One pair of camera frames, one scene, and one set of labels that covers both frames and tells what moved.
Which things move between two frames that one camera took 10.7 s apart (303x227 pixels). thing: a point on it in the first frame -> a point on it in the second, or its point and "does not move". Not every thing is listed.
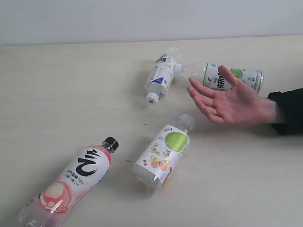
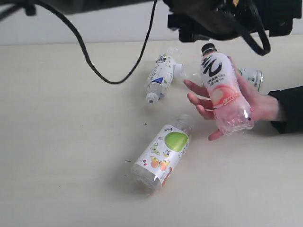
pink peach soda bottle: (75, 182) -> (232, 111)
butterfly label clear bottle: (162, 152) does not move
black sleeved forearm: (289, 104) does not move
